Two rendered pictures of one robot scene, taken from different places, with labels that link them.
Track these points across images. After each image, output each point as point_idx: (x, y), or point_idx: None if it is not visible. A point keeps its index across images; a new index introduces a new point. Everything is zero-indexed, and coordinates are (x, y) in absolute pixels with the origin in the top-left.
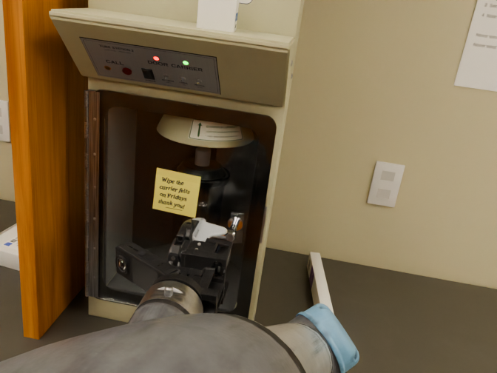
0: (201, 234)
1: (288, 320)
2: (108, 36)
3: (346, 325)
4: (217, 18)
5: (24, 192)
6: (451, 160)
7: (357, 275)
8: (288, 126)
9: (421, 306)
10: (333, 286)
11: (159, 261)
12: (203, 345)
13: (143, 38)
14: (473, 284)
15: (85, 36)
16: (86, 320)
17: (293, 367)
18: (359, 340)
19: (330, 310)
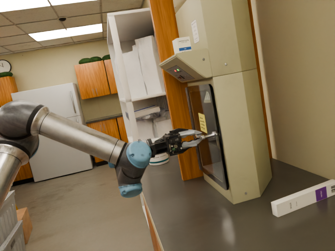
0: (183, 133)
1: (269, 204)
2: (166, 67)
3: (298, 217)
4: (176, 52)
5: (172, 123)
6: None
7: None
8: (324, 94)
9: None
10: (330, 202)
11: (161, 138)
12: (23, 100)
13: (167, 65)
14: None
15: (166, 69)
16: (201, 180)
17: (32, 107)
18: (291, 224)
19: (282, 201)
